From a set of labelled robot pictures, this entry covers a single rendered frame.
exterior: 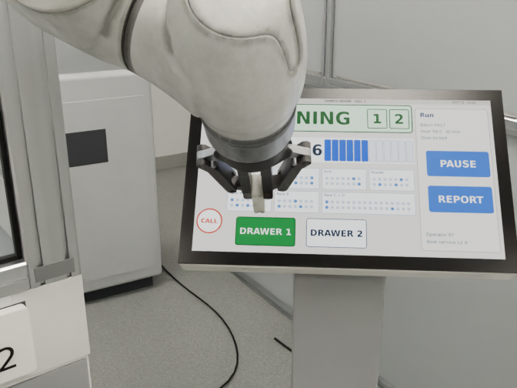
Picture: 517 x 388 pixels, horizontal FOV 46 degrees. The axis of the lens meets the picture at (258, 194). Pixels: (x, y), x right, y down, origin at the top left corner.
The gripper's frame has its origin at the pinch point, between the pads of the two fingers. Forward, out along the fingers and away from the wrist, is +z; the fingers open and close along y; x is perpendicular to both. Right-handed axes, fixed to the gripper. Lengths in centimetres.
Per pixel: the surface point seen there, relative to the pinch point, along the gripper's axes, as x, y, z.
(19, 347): 17.4, 35.9, 15.6
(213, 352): 4, 24, 167
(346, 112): -19.9, -14.2, 16.8
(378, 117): -18.9, -19.3, 16.8
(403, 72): -67, -40, 84
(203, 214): -2.9, 9.4, 17.0
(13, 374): 21.0, 37.1, 17.5
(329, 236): 1.3, -10.3, 16.8
